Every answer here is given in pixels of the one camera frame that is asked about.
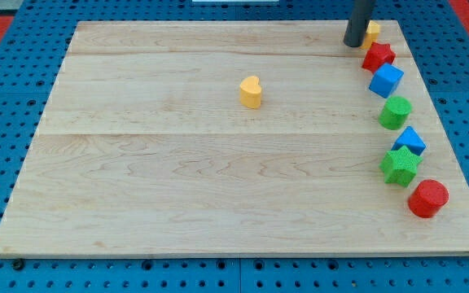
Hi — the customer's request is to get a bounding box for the green star block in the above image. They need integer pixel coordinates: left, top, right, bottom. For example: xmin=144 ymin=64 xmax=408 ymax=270
xmin=379 ymin=146 xmax=423 ymax=187

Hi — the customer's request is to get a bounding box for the red star block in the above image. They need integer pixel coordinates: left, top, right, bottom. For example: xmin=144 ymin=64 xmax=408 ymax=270
xmin=362 ymin=42 xmax=397 ymax=73

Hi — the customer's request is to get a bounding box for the blue triangle block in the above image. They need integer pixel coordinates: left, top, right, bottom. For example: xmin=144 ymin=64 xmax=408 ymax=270
xmin=391 ymin=126 xmax=427 ymax=155

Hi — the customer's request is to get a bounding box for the yellow heart block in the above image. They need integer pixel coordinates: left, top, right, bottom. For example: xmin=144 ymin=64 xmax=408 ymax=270
xmin=239 ymin=76 xmax=262 ymax=109

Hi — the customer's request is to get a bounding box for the light wooden board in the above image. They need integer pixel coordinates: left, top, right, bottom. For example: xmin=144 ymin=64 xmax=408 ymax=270
xmin=0 ymin=20 xmax=469 ymax=259

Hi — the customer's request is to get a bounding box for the green cylinder block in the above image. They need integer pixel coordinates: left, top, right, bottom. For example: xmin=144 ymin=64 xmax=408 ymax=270
xmin=378 ymin=96 xmax=412 ymax=130

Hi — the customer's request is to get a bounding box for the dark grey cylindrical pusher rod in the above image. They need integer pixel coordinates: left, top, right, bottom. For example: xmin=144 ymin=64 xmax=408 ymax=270
xmin=343 ymin=0 xmax=375 ymax=48

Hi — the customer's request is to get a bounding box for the blue cube block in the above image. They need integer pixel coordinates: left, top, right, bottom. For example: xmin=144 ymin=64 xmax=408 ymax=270
xmin=369 ymin=63 xmax=404 ymax=98

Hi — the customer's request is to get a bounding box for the yellow block behind rod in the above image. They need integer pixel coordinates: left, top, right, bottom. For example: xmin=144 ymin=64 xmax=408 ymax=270
xmin=360 ymin=20 xmax=381 ymax=49

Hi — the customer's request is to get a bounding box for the red cylinder block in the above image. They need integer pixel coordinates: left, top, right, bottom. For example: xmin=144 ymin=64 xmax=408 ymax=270
xmin=408 ymin=179 xmax=449 ymax=218

